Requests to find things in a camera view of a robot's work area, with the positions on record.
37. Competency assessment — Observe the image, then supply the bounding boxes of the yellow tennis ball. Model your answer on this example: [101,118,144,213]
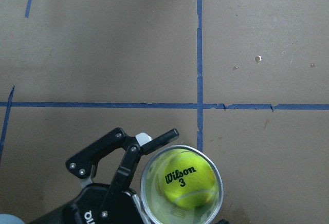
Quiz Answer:
[161,149,217,210]

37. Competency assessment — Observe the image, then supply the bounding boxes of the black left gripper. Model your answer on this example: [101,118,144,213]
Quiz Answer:
[31,128,179,223]

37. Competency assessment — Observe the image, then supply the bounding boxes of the white blue tennis ball can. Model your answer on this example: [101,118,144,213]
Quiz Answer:
[141,145,224,223]

